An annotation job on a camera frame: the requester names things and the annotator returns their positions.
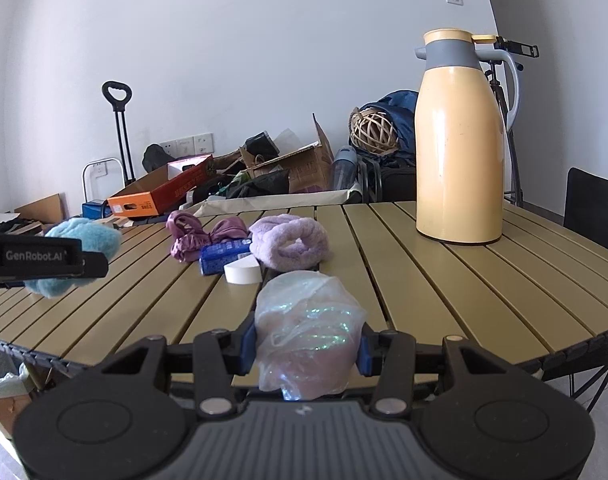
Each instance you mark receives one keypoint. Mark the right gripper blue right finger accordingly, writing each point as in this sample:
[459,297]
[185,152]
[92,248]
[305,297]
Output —
[389,356]

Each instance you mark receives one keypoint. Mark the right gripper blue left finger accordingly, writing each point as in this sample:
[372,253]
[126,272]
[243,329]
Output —
[218,356]

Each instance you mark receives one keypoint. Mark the clear plastic bag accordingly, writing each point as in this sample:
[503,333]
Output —
[308,329]

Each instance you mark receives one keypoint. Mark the white round plastic lid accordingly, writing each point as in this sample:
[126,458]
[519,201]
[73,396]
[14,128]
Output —
[244,271]

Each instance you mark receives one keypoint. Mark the light blue fluffy towel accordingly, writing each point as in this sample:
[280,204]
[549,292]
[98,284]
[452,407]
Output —
[95,237]

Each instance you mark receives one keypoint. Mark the blue tissue pack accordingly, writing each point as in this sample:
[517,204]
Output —
[213,258]

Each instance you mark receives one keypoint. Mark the purple cloth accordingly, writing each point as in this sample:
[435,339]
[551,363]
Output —
[190,236]

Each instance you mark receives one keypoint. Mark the cardboard box with green liner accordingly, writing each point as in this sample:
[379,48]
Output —
[18,384]

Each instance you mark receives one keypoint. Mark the orange cardboard box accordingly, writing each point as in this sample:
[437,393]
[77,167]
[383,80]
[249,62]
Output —
[163,189]

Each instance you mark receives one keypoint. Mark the open brown cardboard box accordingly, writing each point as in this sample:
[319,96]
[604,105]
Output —
[308,168]

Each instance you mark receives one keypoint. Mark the yellow thermos jug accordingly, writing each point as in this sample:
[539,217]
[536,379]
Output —
[459,131]

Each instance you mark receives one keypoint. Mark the woven rattan ball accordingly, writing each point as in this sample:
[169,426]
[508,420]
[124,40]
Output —
[372,131]

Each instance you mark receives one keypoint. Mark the blue fabric bag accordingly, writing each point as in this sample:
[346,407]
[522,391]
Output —
[400,107]

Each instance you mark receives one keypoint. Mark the black folding chair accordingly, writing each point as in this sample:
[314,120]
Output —
[586,210]

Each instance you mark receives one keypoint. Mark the black tripod stand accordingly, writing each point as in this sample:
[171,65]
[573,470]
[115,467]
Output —
[515,194]

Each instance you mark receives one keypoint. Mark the black trolley handle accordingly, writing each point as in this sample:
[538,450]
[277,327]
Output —
[118,95]

